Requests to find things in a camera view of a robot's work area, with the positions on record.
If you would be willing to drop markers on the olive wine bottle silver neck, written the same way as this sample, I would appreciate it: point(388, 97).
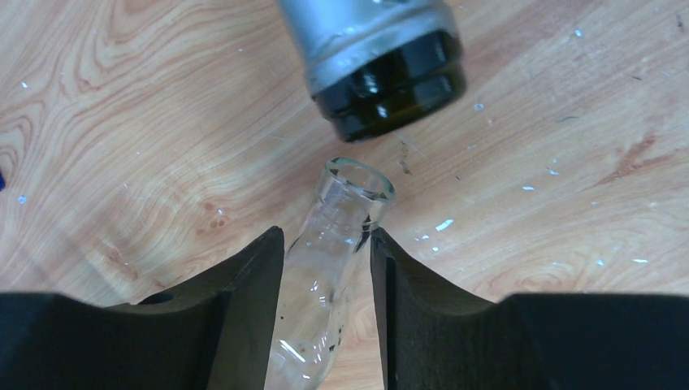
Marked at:
point(372, 67)

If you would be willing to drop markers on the small clear bottle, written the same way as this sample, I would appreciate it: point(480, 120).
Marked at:
point(350, 201)

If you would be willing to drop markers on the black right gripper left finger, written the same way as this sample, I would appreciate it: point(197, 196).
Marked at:
point(213, 331)

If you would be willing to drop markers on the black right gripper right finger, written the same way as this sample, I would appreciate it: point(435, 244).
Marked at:
point(435, 335)

